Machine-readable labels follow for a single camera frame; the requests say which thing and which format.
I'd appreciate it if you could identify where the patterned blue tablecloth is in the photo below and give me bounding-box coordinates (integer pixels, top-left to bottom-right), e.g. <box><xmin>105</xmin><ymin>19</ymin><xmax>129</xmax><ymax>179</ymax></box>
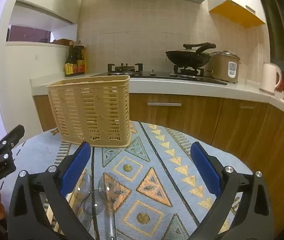
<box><xmin>0</xmin><ymin>121</ymin><xmax>255</xmax><ymax>240</ymax></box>

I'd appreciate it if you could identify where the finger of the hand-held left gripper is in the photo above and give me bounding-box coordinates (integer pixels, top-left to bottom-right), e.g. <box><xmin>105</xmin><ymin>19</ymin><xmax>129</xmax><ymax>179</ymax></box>
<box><xmin>0</xmin><ymin>124</ymin><xmax>25</xmax><ymax>161</ymax></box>

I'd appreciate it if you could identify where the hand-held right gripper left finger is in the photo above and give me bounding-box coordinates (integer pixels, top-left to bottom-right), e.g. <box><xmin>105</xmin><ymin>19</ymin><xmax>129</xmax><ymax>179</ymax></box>
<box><xmin>7</xmin><ymin>141</ymin><xmax>95</xmax><ymax>240</ymax></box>

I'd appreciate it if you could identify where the black wok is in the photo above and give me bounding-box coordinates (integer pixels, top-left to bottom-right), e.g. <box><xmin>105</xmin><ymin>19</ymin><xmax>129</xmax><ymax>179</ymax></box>
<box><xmin>165</xmin><ymin>43</ymin><xmax>217</xmax><ymax>68</ymax></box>

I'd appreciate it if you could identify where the wooden chopstick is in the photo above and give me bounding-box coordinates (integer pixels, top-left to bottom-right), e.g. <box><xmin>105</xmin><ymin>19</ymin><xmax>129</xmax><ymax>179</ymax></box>
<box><xmin>51</xmin><ymin>195</ymin><xmax>81</xmax><ymax>234</ymax></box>
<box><xmin>45</xmin><ymin>189</ymin><xmax>80</xmax><ymax>228</ymax></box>

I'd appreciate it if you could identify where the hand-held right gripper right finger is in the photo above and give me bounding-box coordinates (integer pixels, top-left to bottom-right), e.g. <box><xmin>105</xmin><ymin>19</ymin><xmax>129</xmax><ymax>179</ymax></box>
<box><xmin>189</xmin><ymin>141</ymin><xmax>276</xmax><ymax>240</ymax></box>

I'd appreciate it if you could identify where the white mug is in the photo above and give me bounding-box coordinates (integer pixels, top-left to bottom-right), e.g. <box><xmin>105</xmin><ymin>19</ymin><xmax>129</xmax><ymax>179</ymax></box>
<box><xmin>260</xmin><ymin>62</ymin><xmax>283</xmax><ymax>93</ymax></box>

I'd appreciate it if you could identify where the brown lidded jar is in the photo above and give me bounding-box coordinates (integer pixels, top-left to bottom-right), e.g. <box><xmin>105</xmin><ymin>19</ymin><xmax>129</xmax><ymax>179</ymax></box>
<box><xmin>206</xmin><ymin>51</ymin><xmax>241</xmax><ymax>84</ymax></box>

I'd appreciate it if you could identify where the black gas stove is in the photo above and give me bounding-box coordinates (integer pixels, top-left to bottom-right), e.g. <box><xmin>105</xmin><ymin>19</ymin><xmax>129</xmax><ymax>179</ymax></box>
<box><xmin>89</xmin><ymin>62</ymin><xmax>229</xmax><ymax>85</ymax></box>

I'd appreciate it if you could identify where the white kitchen countertop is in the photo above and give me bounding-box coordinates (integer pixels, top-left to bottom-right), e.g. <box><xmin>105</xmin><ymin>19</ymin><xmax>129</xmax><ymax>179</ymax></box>
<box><xmin>30</xmin><ymin>72</ymin><xmax>284</xmax><ymax>117</ymax></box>

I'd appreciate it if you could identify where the bamboo utensil holder box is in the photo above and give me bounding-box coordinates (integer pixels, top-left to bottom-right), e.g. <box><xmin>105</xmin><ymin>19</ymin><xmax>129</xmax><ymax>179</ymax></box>
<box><xmin>46</xmin><ymin>75</ymin><xmax>132</xmax><ymax>148</ymax></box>

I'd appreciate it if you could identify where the white and yellow wall cabinet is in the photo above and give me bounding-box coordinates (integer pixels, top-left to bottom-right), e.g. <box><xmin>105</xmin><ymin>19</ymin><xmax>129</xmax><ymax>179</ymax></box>
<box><xmin>208</xmin><ymin>0</ymin><xmax>266</xmax><ymax>29</ymax></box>

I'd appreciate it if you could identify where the long metal cabinet handle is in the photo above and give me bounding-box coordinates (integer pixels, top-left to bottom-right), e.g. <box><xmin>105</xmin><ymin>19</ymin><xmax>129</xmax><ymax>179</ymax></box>
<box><xmin>147</xmin><ymin>102</ymin><xmax>182</xmax><ymax>107</ymax></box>

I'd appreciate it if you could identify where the clear plastic spoon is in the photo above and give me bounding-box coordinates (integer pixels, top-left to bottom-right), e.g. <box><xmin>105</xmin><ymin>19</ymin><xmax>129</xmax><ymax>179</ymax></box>
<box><xmin>81</xmin><ymin>190</ymin><xmax>107</xmax><ymax>233</ymax></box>
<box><xmin>75</xmin><ymin>172</ymin><xmax>94</xmax><ymax>205</ymax></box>
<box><xmin>98</xmin><ymin>172</ymin><xmax>121</xmax><ymax>240</ymax></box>

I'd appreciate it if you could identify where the slim dark sauce bottle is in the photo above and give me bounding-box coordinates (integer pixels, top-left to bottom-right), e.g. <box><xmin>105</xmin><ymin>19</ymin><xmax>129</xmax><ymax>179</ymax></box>
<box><xmin>65</xmin><ymin>41</ymin><xmax>78</xmax><ymax>77</ymax></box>

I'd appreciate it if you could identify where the wide dark sauce bottle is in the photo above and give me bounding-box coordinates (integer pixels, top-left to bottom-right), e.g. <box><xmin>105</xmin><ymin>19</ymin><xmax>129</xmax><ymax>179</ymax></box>
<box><xmin>74</xmin><ymin>41</ymin><xmax>86</xmax><ymax>75</ymax></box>

